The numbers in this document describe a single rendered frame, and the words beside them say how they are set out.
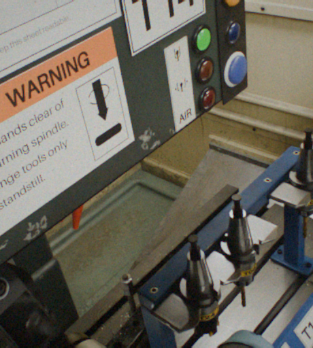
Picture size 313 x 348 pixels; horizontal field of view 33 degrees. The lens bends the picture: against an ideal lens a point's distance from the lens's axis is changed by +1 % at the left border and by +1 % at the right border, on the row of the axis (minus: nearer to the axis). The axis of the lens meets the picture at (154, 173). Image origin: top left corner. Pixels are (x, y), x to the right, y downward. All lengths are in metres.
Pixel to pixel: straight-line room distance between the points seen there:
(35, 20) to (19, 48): 0.02
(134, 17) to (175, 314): 0.51
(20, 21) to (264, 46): 1.14
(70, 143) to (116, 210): 1.59
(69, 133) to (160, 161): 1.62
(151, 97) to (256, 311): 0.82
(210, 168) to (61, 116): 1.35
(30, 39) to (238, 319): 0.93
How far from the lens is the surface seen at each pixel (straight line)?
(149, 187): 2.04
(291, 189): 1.01
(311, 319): 1.15
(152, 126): 0.48
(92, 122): 0.42
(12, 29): 0.36
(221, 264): 0.88
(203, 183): 1.70
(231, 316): 1.21
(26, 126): 0.38
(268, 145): 1.62
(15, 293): 0.55
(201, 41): 0.50
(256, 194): 0.99
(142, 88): 0.46
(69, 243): 1.92
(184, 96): 0.50
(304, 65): 1.42
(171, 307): 0.83
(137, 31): 0.44
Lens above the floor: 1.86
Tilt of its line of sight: 37 degrees down
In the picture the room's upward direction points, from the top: 10 degrees counter-clockwise
